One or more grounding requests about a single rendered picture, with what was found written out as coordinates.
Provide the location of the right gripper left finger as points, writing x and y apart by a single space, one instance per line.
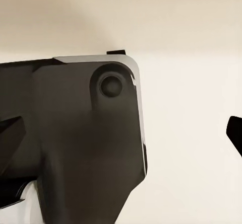
12 132

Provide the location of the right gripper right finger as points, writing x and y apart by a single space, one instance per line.
234 132

